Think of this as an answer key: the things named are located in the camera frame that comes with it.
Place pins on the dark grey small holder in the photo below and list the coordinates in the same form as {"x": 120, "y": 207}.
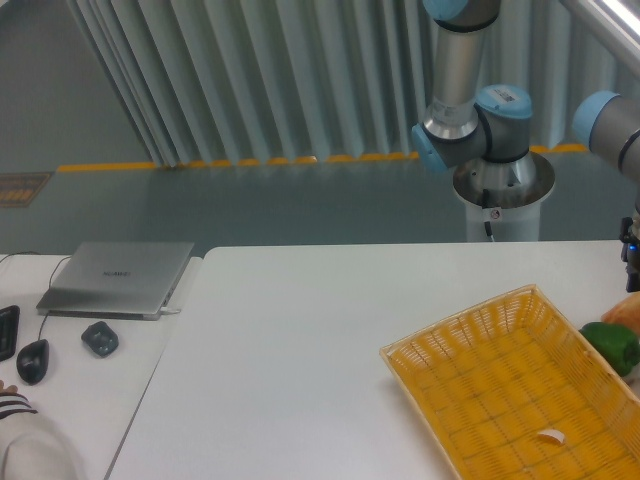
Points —
{"x": 101, "y": 339}

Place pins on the green bell pepper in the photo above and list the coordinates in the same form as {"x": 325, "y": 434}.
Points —
{"x": 617, "y": 344}

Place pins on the white crumb in basket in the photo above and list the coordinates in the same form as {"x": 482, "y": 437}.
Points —
{"x": 553, "y": 436}

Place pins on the aluminium frame bar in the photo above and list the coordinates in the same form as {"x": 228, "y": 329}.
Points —
{"x": 615, "y": 23}

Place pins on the person forearm striped sleeve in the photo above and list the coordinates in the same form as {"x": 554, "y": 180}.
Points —
{"x": 31, "y": 448}

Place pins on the person hand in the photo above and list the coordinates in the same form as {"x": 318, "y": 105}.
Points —
{"x": 7, "y": 388}

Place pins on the white pleated curtain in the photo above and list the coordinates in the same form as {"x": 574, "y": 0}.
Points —
{"x": 261, "y": 80}

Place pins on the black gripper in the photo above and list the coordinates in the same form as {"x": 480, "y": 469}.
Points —
{"x": 629, "y": 236}

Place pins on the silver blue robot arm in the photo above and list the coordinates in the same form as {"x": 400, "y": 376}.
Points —
{"x": 484, "y": 136}

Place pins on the black computer mouse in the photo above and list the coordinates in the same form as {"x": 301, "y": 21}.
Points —
{"x": 32, "y": 362}

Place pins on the black keyboard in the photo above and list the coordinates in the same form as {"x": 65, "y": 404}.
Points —
{"x": 9, "y": 325}

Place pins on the yellow woven basket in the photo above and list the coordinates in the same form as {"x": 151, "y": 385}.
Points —
{"x": 487, "y": 379}

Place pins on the silver laptop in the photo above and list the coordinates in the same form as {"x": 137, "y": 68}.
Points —
{"x": 119, "y": 280}

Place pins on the brown triangular bread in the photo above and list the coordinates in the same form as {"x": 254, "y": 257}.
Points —
{"x": 625, "y": 313}

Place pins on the floor warning sticker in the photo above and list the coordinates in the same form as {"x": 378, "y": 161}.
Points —
{"x": 20, "y": 189}

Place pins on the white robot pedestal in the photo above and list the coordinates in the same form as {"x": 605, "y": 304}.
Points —
{"x": 503, "y": 201}

